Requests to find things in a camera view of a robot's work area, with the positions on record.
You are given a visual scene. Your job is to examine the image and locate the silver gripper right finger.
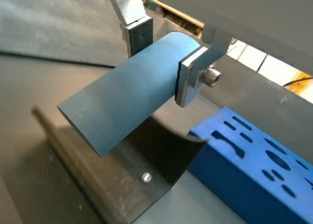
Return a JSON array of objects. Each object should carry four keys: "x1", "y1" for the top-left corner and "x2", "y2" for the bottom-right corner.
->
[{"x1": 175, "y1": 26, "x2": 233, "y2": 108}]

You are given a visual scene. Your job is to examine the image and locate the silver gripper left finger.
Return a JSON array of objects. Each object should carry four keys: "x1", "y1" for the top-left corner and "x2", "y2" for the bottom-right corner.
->
[{"x1": 110, "y1": 0, "x2": 153, "y2": 57}]

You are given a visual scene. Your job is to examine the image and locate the light blue oval cylinder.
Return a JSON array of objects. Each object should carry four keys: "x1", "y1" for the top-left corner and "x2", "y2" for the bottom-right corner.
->
[{"x1": 58, "y1": 32, "x2": 199, "y2": 156}]

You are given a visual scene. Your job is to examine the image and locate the black curved fixture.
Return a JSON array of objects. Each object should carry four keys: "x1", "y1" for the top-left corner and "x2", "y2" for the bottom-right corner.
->
[{"x1": 32, "y1": 108, "x2": 206, "y2": 224}]

